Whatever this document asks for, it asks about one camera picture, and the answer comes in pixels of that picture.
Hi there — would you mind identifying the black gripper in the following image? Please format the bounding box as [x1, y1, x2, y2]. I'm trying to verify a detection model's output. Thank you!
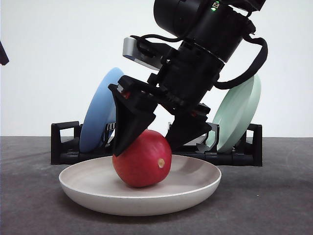
[0, 41, 9, 66]
[108, 41, 224, 156]

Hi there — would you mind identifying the red pomegranate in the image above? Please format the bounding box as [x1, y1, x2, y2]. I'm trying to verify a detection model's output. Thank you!
[112, 129, 172, 188]

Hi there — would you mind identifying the white plate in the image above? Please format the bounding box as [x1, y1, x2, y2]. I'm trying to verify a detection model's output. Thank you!
[59, 156, 222, 216]

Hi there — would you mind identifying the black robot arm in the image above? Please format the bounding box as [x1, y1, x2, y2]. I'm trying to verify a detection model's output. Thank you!
[108, 0, 266, 156]

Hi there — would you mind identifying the blue plate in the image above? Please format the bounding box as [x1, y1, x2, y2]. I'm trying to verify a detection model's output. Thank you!
[79, 67, 124, 153]

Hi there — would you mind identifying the green plate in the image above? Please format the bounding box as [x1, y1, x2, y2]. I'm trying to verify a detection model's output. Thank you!
[207, 75, 262, 153]

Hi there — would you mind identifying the black dish rack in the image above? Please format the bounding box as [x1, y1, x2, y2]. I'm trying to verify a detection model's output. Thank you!
[51, 122, 263, 166]

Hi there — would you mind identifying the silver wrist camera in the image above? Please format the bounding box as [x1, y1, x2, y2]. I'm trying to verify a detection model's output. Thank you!
[122, 37, 161, 71]

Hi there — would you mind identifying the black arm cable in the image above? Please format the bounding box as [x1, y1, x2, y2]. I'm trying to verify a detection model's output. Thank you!
[130, 34, 268, 90]

